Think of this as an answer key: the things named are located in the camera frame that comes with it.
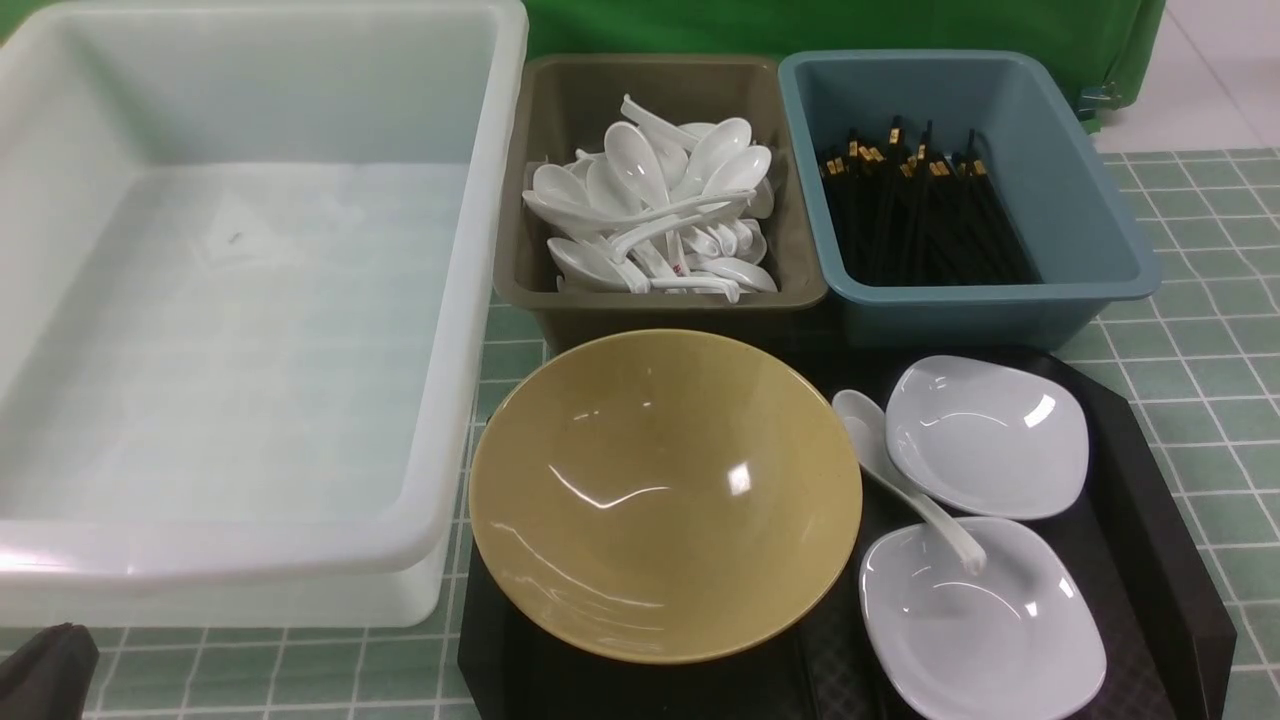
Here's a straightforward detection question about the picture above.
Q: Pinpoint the yellow noodle bowl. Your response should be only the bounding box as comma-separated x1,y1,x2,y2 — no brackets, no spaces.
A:
468,329,864,665

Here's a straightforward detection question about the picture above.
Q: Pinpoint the white ceramic soup spoon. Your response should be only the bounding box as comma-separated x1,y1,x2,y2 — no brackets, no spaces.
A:
831,389,987,574

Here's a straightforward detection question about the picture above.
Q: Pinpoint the white square dish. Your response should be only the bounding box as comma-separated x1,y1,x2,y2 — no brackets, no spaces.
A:
859,518,1107,719
884,355,1091,521

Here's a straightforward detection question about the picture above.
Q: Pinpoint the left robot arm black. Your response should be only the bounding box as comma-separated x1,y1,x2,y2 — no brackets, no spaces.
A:
1,623,100,719

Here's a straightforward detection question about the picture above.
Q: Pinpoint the pile of white spoons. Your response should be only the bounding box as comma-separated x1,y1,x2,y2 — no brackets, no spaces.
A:
521,96,780,304

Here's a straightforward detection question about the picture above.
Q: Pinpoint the olive plastic spoon bin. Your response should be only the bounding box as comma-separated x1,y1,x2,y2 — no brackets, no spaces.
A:
493,54,832,354

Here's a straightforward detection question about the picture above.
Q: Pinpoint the pile of black chopsticks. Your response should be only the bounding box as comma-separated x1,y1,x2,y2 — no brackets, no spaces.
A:
815,115,1044,287

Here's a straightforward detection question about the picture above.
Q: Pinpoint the blue plastic chopstick bin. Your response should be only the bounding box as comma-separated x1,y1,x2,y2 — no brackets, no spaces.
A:
778,49,1161,350

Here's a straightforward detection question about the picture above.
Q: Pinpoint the large white plastic tub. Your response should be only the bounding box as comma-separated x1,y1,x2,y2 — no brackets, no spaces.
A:
1,1,529,628

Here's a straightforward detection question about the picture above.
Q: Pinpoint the green checkered table mat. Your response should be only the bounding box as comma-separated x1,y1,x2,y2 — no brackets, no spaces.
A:
86,149,1279,719

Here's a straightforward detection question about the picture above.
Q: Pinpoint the green cloth backdrop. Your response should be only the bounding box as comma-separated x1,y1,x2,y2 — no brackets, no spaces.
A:
0,0,1169,131

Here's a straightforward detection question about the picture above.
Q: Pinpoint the black plastic serving tray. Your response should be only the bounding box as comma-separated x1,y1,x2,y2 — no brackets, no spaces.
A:
457,348,1236,719

